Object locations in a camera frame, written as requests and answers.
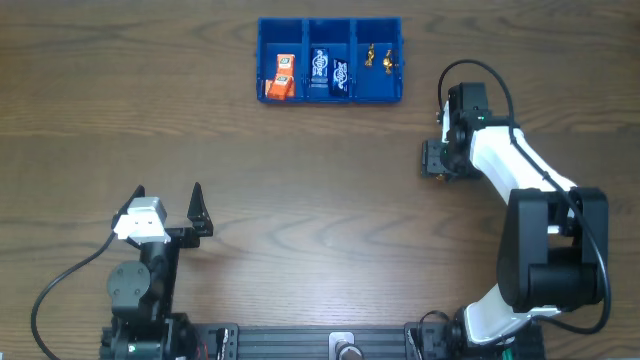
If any blue candy pack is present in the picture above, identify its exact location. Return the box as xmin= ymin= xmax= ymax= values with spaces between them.
xmin=328 ymin=58 xmax=350 ymax=99
xmin=310 ymin=47 xmax=330 ymax=90

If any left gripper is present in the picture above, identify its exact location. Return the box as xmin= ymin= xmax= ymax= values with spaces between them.
xmin=111 ymin=182 xmax=215 ymax=250

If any black cable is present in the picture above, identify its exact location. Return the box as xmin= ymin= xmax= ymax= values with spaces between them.
xmin=437 ymin=58 xmax=614 ymax=336
xmin=29 ymin=230 xmax=119 ymax=360

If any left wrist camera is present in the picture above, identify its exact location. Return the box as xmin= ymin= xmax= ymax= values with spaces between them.
xmin=113 ymin=195 xmax=170 ymax=245

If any orange candy box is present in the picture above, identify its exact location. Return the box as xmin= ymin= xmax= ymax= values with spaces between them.
xmin=276 ymin=53 xmax=296 ymax=77
xmin=264 ymin=73 xmax=295 ymax=101

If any blue tray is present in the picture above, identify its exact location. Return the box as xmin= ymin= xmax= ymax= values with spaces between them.
xmin=255 ymin=16 xmax=405 ymax=105

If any mounting rail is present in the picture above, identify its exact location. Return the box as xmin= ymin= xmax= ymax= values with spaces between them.
xmin=172 ymin=322 xmax=461 ymax=360

